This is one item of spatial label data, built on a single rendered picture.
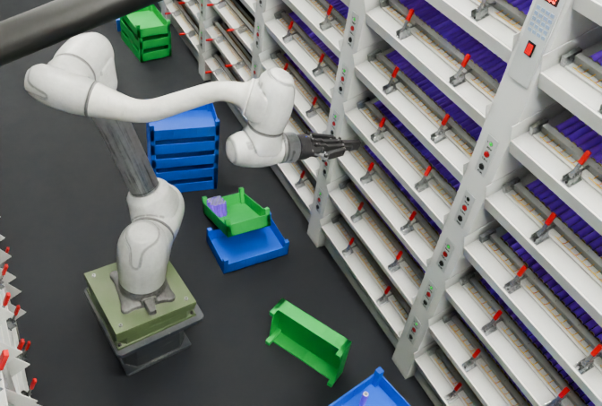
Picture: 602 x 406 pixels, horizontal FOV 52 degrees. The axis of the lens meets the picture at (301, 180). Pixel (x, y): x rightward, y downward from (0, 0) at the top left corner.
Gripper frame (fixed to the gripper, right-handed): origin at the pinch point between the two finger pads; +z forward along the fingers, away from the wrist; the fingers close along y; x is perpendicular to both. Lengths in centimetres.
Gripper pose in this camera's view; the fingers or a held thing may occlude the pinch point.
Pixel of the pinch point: (349, 144)
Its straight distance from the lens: 191.4
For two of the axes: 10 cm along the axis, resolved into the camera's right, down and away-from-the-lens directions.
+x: 3.0, -7.7, -5.6
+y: 4.6, 6.3, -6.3
